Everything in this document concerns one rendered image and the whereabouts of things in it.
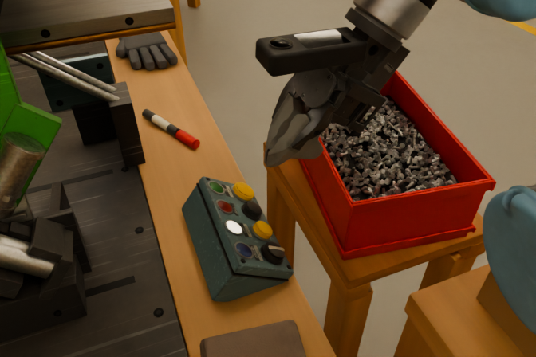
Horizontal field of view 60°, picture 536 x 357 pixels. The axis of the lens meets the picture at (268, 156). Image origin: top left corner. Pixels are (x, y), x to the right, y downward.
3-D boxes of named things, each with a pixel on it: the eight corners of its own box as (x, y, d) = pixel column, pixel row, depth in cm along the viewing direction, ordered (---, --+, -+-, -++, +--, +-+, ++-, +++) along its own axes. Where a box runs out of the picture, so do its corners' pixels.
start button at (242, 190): (246, 189, 62) (250, 182, 61) (254, 203, 60) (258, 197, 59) (229, 185, 60) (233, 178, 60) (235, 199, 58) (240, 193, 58)
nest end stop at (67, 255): (53, 266, 52) (73, 231, 51) (50, 301, 47) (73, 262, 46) (42, 263, 52) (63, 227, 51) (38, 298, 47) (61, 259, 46)
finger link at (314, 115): (305, 158, 54) (349, 97, 51) (295, 154, 53) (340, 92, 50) (289, 135, 57) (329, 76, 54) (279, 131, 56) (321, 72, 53)
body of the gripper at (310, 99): (358, 139, 56) (423, 56, 52) (308, 119, 51) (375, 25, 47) (329, 107, 62) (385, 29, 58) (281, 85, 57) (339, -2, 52)
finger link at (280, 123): (293, 173, 62) (334, 118, 58) (259, 162, 58) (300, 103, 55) (285, 158, 64) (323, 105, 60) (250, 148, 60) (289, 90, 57)
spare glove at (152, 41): (107, 36, 101) (104, 25, 100) (154, 27, 105) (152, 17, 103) (126, 79, 87) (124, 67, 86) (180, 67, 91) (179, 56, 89)
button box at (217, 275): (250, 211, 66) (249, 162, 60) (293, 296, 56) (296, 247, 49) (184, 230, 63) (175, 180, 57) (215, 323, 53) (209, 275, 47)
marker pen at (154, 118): (142, 118, 78) (140, 111, 77) (150, 114, 78) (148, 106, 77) (193, 151, 71) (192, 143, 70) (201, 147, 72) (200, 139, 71)
